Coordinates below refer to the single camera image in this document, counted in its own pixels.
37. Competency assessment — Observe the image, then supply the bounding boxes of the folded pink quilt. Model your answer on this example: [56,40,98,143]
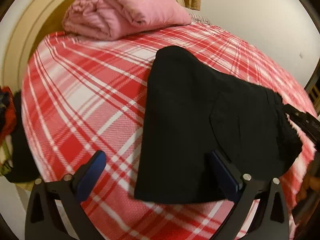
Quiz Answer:
[62,0,192,40]

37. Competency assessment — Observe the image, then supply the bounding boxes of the beige arched headboard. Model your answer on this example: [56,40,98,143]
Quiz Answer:
[0,0,186,87]

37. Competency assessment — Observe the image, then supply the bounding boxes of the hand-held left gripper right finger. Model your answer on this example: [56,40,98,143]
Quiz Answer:
[205,150,291,240]

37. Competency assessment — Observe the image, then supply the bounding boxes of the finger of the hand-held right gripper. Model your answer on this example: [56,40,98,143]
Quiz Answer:
[284,104,320,143]

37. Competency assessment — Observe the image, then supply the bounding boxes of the pile of colourful clothes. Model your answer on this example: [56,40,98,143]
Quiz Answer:
[0,86,17,177]

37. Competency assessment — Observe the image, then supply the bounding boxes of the grey pillow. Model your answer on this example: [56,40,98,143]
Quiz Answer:
[186,7,213,25]

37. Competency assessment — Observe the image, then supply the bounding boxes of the black pants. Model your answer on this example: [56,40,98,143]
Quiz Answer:
[134,45,303,204]

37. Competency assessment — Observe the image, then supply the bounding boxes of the dark cloth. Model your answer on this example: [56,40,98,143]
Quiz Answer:
[5,91,43,183]

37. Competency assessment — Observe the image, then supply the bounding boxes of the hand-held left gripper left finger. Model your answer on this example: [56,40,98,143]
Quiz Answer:
[24,150,107,240]

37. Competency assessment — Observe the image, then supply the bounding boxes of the red plaid bed blanket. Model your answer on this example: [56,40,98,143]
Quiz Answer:
[21,21,318,240]

